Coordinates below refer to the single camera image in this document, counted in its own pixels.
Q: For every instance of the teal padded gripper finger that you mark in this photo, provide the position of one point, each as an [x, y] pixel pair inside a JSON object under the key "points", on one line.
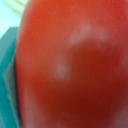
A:
{"points": [[9, 108]]}

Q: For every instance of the red toy tomato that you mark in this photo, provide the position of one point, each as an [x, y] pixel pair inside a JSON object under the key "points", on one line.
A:
{"points": [[72, 64]]}

